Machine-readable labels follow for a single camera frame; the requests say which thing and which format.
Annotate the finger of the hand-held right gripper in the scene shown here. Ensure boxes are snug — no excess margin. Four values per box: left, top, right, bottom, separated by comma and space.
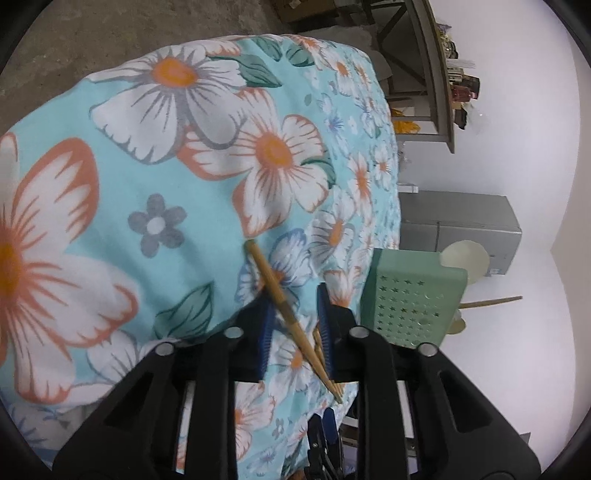
305, 414, 326, 480
323, 408, 344, 480

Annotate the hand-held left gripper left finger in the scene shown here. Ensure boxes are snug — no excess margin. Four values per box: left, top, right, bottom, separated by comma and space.
53, 295, 278, 480

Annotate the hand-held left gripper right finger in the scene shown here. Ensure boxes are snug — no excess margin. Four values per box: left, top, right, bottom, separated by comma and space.
316, 282, 541, 480

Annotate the bamboo chopstick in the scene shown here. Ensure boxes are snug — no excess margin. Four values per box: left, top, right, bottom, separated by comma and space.
246, 240, 345, 403
312, 327, 342, 400
459, 295, 524, 309

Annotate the green star-holed utensil holder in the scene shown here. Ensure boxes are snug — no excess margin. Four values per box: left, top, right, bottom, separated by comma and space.
360, 248, 468, 348

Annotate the white round rice spoon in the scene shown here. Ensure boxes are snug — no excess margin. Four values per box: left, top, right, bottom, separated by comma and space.
440, 240, 490, 280

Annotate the silver refrigerator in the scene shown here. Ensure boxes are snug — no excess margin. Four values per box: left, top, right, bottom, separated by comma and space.
398, 191, 523, 278

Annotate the floral blue blanket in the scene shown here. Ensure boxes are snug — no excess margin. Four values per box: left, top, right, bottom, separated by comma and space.
0, 34, 403, 480

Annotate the yellow plastic bag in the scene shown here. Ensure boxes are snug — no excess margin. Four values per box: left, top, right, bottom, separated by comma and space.
392, 108, 419, 136

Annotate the red bottle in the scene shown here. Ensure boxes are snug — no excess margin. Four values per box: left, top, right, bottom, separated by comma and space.
455, 76, 482, 101

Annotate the white-legged wooden table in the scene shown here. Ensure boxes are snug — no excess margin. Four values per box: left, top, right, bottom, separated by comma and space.
369, 0, 459, 156

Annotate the white sack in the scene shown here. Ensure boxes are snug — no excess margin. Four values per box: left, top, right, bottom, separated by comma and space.
318, 25, 394, 80

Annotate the cardboard box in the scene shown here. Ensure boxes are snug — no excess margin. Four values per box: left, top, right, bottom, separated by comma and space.
276, 0, 326, 22

